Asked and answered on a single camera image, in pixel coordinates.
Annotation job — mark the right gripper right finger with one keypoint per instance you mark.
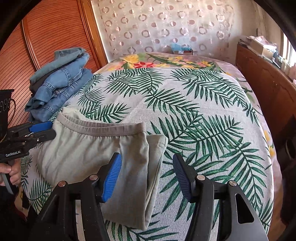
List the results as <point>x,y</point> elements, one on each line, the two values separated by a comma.
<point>237,218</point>

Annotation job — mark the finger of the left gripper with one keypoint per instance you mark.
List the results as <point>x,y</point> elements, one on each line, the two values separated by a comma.
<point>39,126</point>
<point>35,138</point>

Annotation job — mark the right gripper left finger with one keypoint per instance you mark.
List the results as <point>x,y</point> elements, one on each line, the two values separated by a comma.
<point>57,219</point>

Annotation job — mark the grey-green pants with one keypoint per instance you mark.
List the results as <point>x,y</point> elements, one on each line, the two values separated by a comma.
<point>82,146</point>

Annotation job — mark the person's left hand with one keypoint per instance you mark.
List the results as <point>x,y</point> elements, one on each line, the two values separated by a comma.
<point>14,171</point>

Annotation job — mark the stack of blue jeans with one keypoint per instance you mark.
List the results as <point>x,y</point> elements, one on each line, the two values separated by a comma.
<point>56,82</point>

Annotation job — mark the wooden louvered wardrobe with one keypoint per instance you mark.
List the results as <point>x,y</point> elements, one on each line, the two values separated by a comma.
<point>49,26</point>

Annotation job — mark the long wooden cabinet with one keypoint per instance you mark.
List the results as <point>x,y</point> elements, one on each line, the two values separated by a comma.
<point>276,96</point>

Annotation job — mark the circle pattern sheer curtain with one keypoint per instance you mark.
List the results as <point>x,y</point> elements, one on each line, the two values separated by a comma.
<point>132,27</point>

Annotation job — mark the floral pink blanket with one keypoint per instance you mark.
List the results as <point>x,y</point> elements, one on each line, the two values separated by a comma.
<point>180,61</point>

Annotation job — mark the blue tissue box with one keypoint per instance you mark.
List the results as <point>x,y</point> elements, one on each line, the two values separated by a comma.
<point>181,49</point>

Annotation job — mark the cardboard box on cabinet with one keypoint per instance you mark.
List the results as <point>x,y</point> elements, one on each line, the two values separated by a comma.
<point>265,50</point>

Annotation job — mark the bright window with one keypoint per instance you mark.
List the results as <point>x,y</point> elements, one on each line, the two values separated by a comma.
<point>287,51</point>

